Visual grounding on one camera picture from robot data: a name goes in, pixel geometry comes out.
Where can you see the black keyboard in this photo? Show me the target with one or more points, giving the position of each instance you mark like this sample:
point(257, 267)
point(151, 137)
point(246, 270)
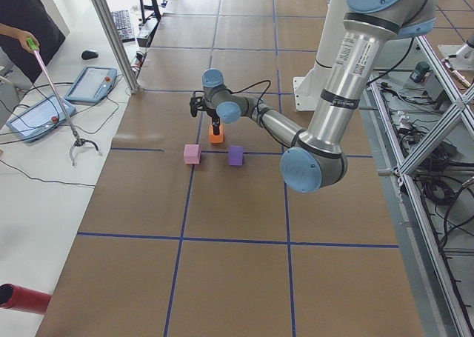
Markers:
point(123, 24)

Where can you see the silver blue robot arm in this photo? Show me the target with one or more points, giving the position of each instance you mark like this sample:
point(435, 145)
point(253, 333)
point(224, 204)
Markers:
point(314, 157)

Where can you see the near blue teach pendant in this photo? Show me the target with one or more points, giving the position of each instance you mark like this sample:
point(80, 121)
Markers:
point(37, 120)

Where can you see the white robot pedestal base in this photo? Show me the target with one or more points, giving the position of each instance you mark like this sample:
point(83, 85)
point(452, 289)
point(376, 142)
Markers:
point(307, 90)

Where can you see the orange foam cube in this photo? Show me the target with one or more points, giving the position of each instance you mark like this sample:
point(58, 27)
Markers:
point(218, 138)

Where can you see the red cylinder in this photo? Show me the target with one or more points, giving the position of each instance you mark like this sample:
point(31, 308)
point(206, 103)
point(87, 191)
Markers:
point(23, 299)

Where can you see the light pink foam cube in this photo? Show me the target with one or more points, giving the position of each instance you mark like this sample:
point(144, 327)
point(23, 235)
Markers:
point(192, 154)

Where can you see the blue teach pendant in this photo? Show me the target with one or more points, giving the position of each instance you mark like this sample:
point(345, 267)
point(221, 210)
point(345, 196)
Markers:
point(92, 85)
point(37, 120)

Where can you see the dark purple foam cube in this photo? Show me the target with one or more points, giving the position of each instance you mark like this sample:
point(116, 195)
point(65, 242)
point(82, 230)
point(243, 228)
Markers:
point(235, 155)

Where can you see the black computer mouse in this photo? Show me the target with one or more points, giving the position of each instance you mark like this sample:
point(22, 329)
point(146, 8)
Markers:
point(89, 54)

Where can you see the person forearm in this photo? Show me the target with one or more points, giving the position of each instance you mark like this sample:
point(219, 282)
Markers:
point(21, 36)

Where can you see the aluminium frame post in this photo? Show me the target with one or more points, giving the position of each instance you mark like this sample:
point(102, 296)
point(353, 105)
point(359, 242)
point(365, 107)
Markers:
point(117, 47)

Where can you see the far blue teach pendant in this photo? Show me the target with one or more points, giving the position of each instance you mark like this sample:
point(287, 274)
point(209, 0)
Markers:
point(92, 85)

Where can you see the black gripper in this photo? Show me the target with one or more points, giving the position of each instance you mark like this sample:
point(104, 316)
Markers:
point(213, 116)

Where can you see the aluminium side rail frame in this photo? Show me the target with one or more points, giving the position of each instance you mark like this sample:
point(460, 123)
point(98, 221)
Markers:
point(424, 123)

